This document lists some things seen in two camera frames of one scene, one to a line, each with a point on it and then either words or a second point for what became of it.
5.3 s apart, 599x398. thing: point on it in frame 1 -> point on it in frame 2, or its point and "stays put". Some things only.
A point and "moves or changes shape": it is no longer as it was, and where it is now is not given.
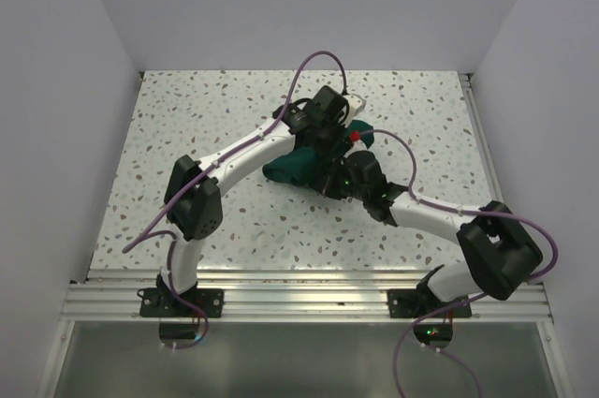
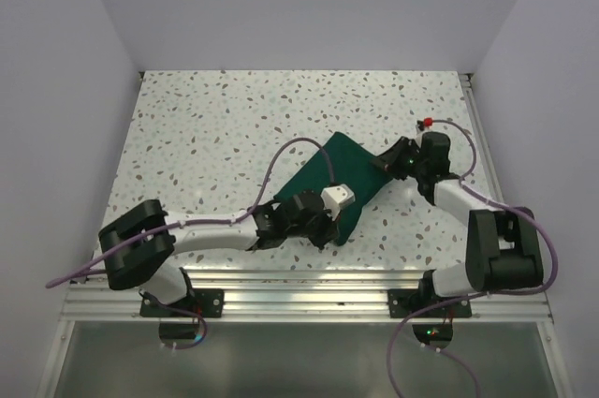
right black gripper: (328, 183) -> (387, 161)
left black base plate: (162, 302) stays put
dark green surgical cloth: (299, 167) moves or changes shape
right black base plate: (416, 302) stays put
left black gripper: (339, 123) -> (329, 232)
